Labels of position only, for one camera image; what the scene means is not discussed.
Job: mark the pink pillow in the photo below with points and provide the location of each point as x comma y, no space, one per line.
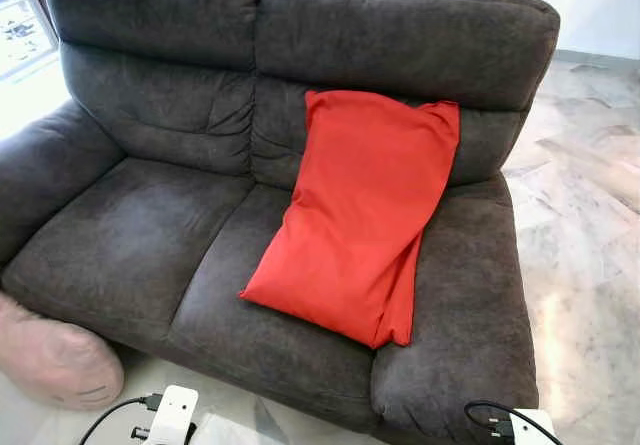
50,360

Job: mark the red pillow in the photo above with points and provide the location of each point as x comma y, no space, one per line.
360,205

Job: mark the dark grey fabric sofa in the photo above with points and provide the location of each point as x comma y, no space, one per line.
150,225

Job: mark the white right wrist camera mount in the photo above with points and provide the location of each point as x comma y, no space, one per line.
530,430

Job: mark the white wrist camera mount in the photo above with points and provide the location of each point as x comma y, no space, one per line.
530,430
172,415

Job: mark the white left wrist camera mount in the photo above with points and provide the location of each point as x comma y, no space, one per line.
172,415

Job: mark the window with dark frame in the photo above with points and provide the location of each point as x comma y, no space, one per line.
20,25

